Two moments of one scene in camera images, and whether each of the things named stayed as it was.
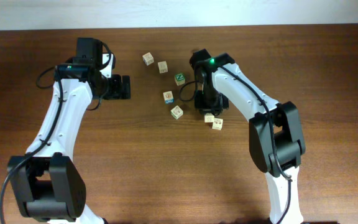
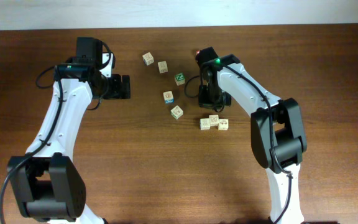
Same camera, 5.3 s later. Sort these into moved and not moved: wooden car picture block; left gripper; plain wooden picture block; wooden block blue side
Moved: wooden car picture block
Not moved: left gripper; wooden block blue side; plain wooden picture block
